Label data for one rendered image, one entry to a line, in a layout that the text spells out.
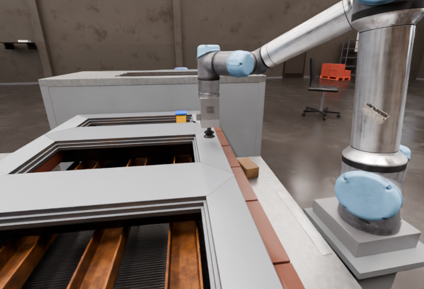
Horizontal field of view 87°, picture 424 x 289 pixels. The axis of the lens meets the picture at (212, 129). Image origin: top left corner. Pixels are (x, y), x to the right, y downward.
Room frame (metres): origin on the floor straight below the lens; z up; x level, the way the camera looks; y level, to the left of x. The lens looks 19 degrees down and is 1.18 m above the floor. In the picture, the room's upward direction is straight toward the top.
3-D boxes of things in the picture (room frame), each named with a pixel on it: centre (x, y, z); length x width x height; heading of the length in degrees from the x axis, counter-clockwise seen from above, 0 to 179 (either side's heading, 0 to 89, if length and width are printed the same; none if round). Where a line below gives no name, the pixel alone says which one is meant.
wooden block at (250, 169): (0.87, -0.15, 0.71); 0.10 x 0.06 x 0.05; 19
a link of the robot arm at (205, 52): (0.78, 0.01, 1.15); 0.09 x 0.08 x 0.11; 48
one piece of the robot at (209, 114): (0.78, 0.02, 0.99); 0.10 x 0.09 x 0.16; 97
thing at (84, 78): (1.63, 0.35, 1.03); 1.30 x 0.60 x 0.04; 97
